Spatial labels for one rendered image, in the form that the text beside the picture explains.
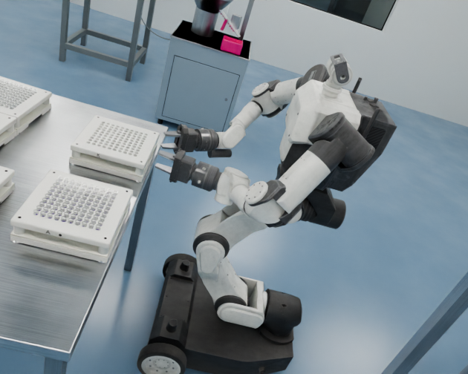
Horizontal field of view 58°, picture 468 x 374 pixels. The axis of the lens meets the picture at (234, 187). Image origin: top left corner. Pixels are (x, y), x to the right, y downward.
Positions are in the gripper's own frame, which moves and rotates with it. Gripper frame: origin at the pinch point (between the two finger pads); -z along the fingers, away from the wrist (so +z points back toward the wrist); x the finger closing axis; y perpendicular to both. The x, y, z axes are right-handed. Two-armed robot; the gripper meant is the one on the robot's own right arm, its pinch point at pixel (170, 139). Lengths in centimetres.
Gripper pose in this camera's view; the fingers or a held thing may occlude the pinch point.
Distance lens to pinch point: 158.9
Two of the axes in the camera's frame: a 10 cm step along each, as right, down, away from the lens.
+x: -2.9, 7.9, 5.4
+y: -4.6, -6.1, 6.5
